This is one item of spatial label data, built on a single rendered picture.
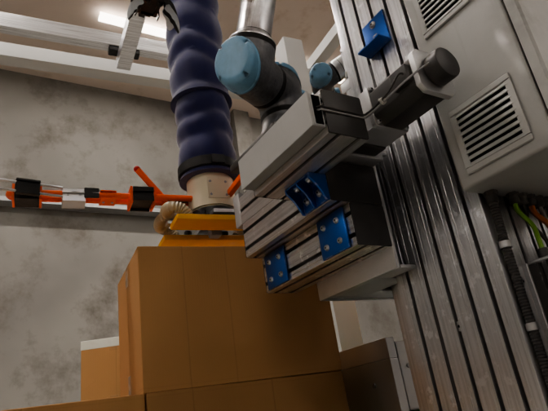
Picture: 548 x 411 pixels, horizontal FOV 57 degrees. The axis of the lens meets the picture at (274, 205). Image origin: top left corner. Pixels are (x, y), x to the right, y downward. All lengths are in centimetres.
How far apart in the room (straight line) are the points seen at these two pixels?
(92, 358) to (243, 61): 251
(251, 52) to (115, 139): 706
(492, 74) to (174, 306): 99
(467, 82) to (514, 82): 9
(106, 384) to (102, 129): 545
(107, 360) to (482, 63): 282
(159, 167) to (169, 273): 670
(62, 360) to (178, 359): 552
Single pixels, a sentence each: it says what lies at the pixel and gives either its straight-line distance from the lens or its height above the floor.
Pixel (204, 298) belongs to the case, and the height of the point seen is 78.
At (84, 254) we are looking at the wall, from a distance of 730.
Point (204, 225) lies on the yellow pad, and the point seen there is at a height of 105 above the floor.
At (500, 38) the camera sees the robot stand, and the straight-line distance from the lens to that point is 98.
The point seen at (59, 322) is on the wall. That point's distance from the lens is 701.
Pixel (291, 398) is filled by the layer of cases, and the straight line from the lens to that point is 155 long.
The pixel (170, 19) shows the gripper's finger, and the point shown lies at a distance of 163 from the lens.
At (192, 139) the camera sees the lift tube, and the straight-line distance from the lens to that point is 186.
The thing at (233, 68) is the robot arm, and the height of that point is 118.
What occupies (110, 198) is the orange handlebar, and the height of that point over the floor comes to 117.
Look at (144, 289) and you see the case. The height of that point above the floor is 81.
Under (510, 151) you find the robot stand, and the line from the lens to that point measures 91.
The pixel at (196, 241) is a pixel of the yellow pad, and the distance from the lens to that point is 184.
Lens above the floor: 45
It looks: 22 degrees up
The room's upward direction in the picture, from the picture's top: 9 degrees counter-clockwise
